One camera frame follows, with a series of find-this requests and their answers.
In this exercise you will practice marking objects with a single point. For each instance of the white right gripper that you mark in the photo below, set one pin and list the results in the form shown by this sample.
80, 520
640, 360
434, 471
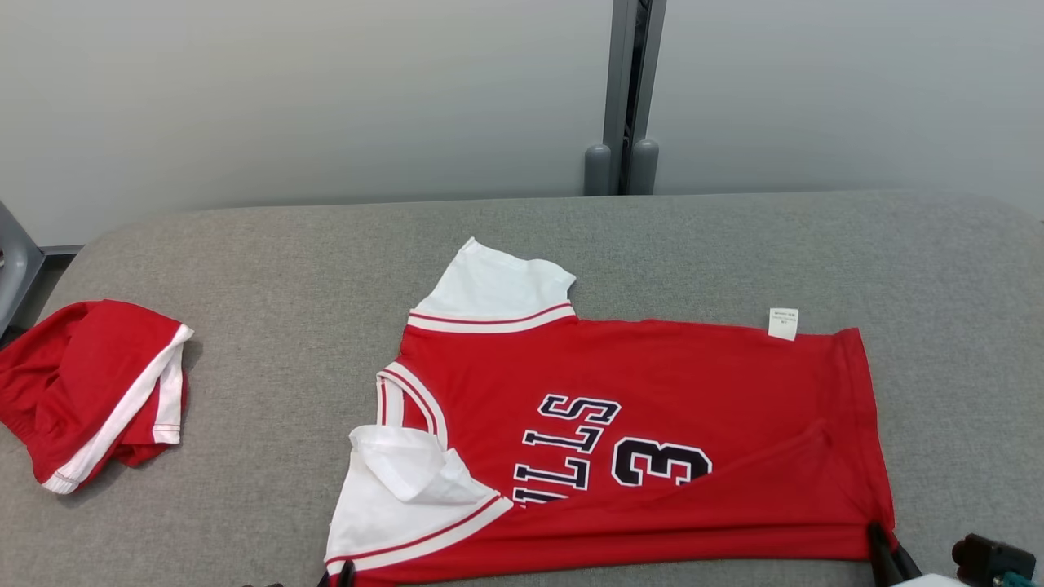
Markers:
930, 581

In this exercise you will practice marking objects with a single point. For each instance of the grey cylinder post foot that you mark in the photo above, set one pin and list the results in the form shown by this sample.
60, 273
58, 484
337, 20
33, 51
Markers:
644, 167
597, 171

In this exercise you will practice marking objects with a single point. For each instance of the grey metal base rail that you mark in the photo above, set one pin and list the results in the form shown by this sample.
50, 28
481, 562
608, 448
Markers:
61, 249

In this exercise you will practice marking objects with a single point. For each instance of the red white basketball shorts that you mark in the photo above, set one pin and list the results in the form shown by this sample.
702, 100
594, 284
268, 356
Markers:
81, 375

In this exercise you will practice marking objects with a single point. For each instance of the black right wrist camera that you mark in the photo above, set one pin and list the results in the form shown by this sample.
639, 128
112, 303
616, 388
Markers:
991, 561

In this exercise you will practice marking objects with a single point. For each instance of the grey metal partition post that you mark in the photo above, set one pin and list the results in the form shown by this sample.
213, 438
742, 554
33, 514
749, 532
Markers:
634, 73

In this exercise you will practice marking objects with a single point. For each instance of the red white basketball jersey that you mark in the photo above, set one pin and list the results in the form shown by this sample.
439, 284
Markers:
652, 367

